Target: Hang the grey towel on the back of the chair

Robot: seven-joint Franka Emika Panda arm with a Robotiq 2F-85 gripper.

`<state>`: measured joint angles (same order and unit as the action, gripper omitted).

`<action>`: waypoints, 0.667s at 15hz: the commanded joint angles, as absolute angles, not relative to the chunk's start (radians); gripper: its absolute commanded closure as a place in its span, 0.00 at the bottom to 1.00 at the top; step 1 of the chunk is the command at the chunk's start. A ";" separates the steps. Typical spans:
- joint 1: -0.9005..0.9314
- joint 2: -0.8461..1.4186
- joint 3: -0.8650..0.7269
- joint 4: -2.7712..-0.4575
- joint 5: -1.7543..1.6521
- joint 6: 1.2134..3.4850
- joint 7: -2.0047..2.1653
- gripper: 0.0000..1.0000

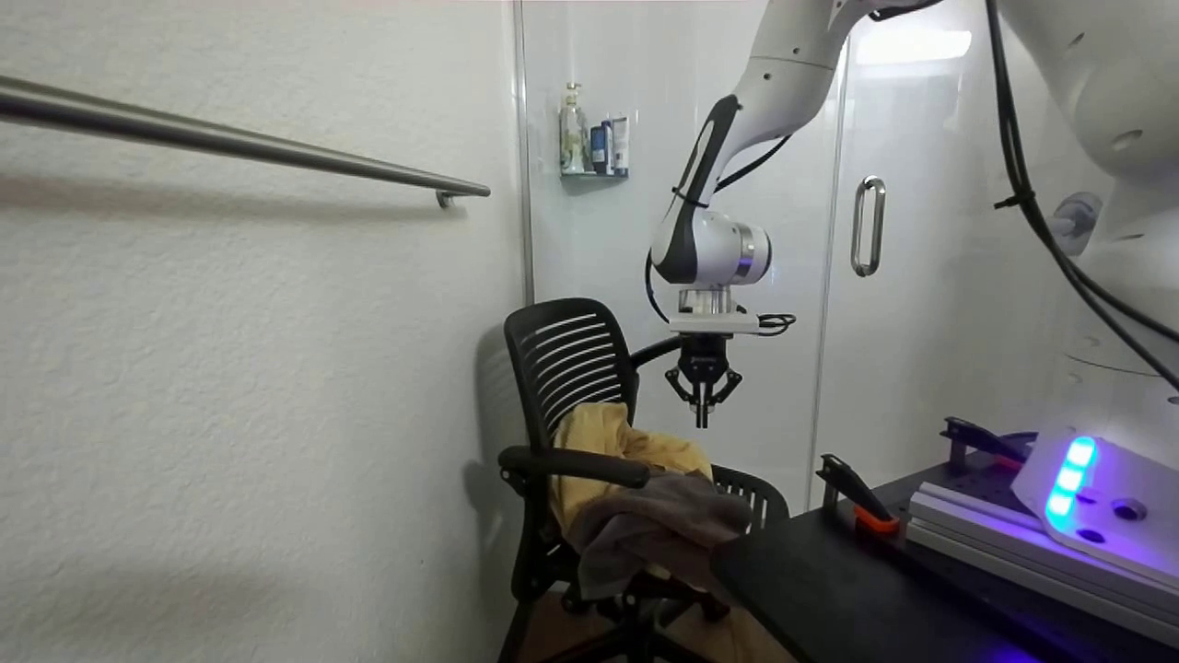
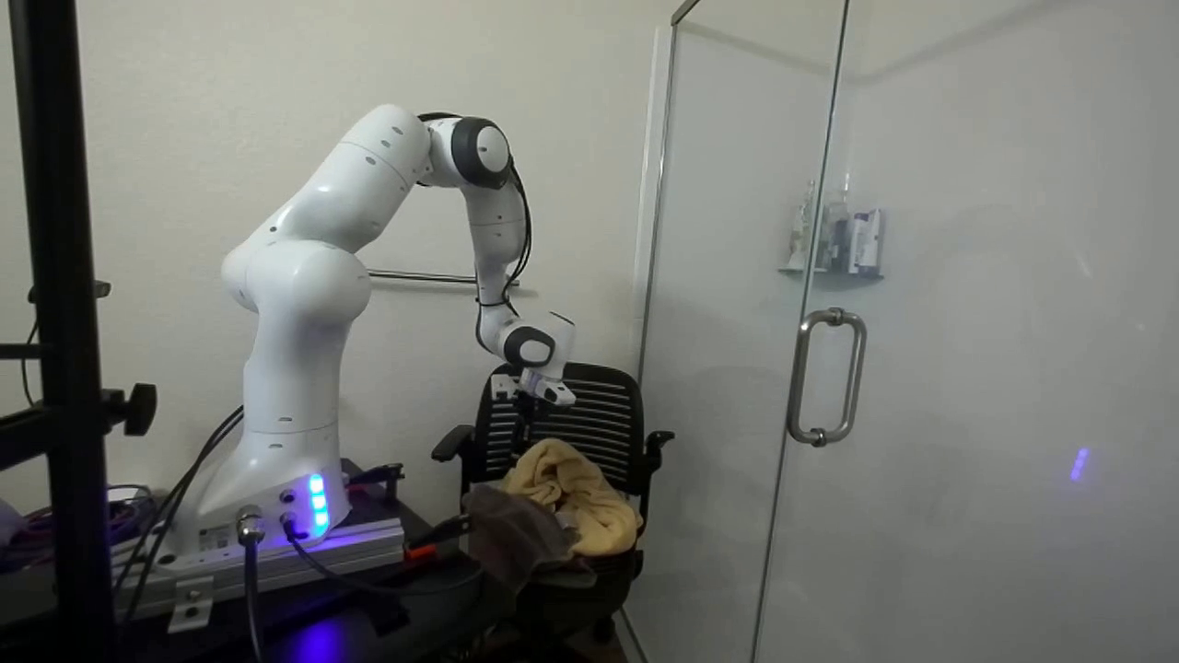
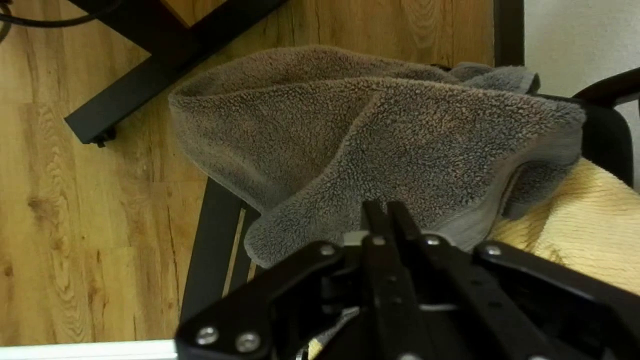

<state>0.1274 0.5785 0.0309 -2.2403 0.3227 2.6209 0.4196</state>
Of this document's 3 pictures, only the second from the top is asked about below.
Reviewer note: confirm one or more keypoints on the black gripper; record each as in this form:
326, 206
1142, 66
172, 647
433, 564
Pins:
536, 388

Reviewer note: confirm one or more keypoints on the grey towel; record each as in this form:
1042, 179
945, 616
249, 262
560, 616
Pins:
522, 534

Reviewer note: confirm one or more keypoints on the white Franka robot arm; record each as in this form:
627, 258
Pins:
301, 308

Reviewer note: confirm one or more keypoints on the black mesh office chair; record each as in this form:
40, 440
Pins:
600, 411

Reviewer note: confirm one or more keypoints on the yellow towel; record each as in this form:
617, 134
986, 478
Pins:
582, 485

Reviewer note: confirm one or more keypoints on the black orange bar clamp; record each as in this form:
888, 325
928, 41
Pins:
437, 544

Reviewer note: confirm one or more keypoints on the black purple clamp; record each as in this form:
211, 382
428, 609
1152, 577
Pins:
372, 481

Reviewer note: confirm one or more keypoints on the fixed glass shower panel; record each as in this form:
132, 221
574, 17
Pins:
722, 308

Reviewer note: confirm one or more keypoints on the shower shelf caddy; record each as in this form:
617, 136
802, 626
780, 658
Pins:
832, 244

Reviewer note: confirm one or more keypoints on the black clamp knob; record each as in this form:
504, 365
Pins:
132, 411

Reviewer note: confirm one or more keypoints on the glass shower door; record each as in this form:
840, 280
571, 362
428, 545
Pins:
982, 371

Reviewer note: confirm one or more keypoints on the metal wall towel bar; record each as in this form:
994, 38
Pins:
423, 280

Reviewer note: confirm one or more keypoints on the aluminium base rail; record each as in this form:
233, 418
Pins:
281, 556

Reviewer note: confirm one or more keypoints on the small metal angle bracket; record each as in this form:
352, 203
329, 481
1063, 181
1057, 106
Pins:
189, 607

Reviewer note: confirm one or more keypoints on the black metal frame post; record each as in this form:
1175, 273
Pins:
66, 371

